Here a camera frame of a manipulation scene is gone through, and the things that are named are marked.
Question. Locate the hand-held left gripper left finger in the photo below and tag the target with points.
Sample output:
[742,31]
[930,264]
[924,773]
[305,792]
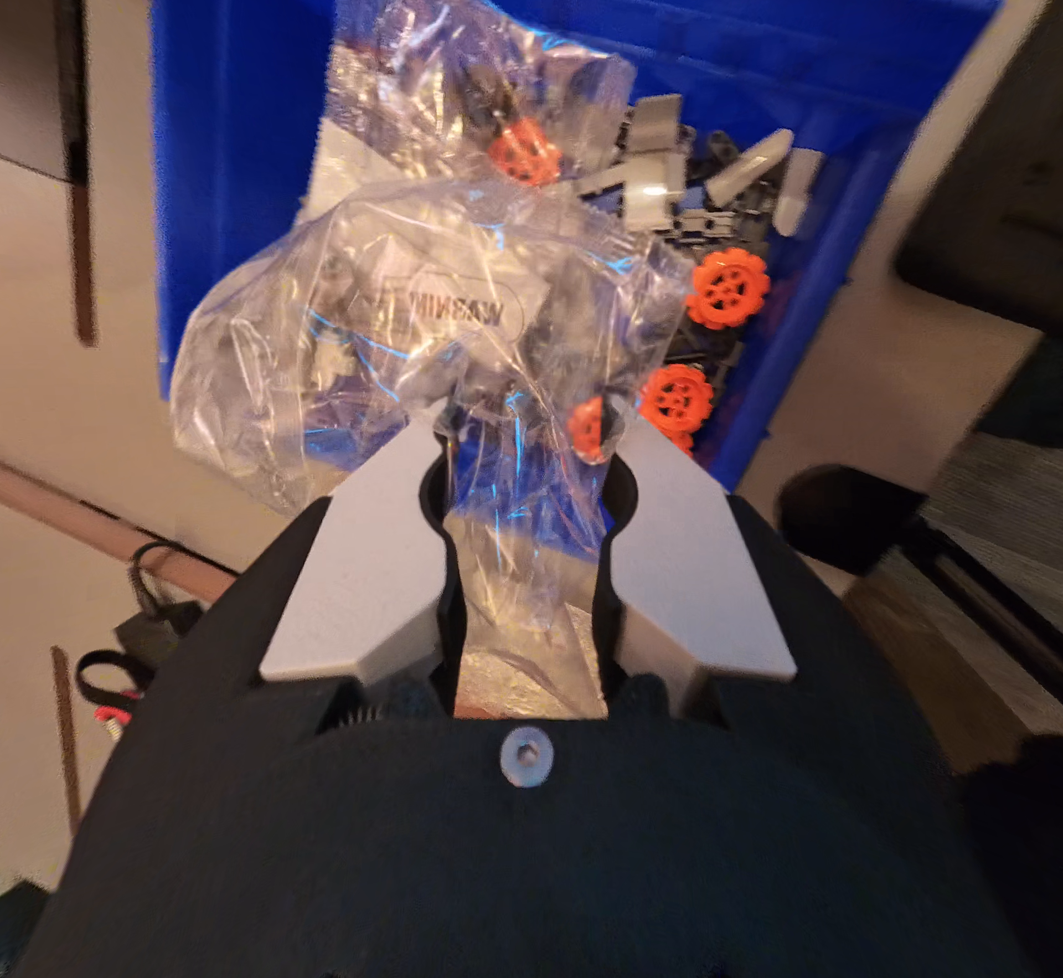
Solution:
[357,580]

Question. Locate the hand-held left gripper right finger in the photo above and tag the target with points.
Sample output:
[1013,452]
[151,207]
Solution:
[698,580]

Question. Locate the clear plastic bags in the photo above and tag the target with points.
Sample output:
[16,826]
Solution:
[416,314]

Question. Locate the blue storage bin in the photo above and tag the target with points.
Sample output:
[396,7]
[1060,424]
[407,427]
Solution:
[233,81]

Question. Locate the heap of loose grey parts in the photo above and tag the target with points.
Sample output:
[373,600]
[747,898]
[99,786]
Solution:
[698,181]

